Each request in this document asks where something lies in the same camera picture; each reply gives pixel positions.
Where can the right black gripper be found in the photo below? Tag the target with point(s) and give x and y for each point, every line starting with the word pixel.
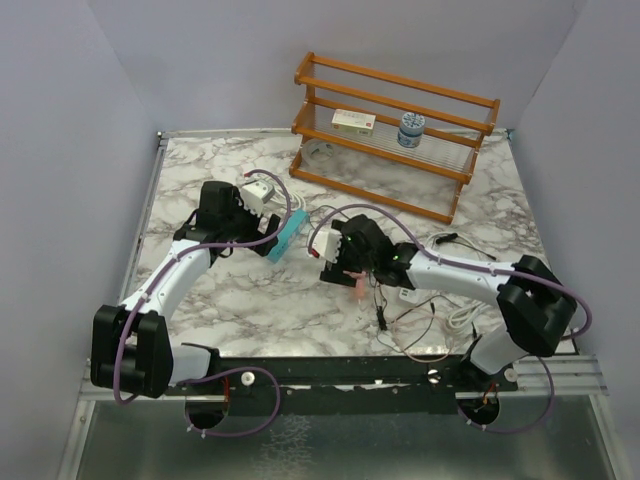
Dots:
pixel 333 271

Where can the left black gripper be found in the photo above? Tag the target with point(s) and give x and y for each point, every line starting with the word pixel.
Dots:
pixel 271 227

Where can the pink cube socket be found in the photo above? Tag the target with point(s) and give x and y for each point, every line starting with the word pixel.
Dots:
pixel 360 279

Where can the teal power strip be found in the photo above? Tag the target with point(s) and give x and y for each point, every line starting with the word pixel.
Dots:
pixel 296 223

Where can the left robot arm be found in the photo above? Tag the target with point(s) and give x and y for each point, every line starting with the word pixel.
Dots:
pixel 131 352

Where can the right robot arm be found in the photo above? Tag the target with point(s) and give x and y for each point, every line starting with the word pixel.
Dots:
pixel 536 308

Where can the white power strip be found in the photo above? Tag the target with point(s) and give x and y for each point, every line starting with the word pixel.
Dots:
pixel 408 296

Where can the clear tape roll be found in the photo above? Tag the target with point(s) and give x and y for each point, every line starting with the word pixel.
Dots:
pixel 316 150

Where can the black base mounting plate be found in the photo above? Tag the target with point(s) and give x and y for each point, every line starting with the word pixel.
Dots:
pixel 341 385

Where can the orange wooden shelf rack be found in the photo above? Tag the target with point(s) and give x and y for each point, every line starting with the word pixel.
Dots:
pixel 427 180

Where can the white cardboard box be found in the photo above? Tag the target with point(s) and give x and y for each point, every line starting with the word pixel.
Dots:
pixel 353 122

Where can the blue lidded jar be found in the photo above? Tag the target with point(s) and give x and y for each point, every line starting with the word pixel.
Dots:
pixel 410 130

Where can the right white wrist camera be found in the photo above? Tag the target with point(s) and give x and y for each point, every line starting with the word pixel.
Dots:
pixel 326 245

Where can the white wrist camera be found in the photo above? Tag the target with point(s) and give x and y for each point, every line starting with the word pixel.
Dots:
pixel 255 195
pixel 326 245

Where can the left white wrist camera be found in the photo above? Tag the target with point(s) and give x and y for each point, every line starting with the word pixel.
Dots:
pixel 255 195

